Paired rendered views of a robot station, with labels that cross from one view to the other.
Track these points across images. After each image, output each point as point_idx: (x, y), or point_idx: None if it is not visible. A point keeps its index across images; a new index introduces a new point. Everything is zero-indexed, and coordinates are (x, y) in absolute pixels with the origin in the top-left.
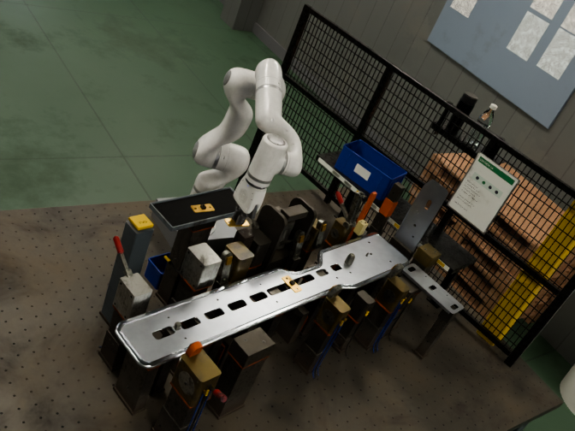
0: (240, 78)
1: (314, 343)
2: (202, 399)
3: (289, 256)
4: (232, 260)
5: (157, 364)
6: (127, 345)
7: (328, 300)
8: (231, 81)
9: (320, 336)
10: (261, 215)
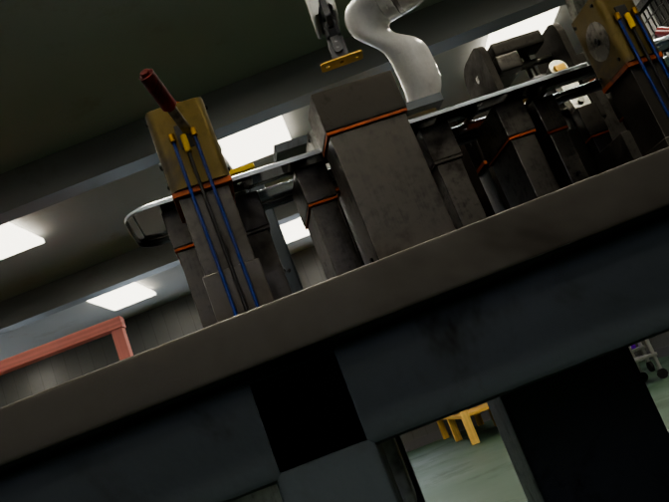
0: (350, 2)
1: (645, 126)
2: (193, 170)
3: (571, 115)
4: None
5: (151, 202)
6: (133, 230)
7: (573, 22)
8: (345, 15)
9: (633, 97)
10: (473, 98)
